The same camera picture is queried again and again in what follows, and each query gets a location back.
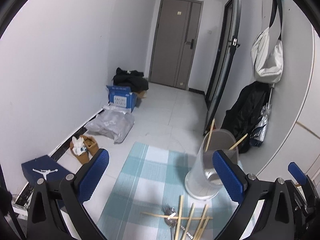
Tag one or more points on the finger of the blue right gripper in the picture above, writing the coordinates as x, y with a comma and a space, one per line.
297, 173

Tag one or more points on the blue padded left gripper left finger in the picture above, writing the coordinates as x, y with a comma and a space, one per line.
44, 218

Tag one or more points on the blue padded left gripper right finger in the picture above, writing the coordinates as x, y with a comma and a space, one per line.
276, 219

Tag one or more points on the bamboo chopstick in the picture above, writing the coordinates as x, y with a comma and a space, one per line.
209, 135
238, 142
180, 209
189, 221
176, 217
201, 222

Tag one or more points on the silver spoon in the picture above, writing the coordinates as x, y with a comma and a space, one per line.
171, 222

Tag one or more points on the silver fork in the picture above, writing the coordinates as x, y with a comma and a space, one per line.
169, 212

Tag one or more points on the white shoulder bag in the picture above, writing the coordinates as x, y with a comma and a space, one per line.
267, 65

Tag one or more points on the navy jordan shoe box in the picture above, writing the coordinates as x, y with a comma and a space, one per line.
43, 167

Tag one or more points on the silver folded umbrella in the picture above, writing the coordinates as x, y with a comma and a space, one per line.
259, 132

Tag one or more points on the tan suede boot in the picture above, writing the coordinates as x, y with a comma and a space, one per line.
91, 146
77, 147

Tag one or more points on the white crumpled cloth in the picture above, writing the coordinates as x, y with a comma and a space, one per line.
74, 138

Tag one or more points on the black jacket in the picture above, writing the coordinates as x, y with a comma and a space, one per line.
244, 115

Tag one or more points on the grey white utensil holder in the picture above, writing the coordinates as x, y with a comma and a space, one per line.
202, 181

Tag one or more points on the teal plaid placemat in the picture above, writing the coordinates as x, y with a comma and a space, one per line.
150, 179

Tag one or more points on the grey plastic mailing bag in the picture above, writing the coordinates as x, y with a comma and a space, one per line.
113, 122

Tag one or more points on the black framed glass door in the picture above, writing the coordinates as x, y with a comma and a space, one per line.
228, 45

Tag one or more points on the blue cardboard box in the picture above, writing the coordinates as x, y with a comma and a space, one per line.
122, 97

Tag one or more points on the black clothes pile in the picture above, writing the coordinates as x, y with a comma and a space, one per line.
131, 78

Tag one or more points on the grey entrance door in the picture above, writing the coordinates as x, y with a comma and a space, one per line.
174, 44

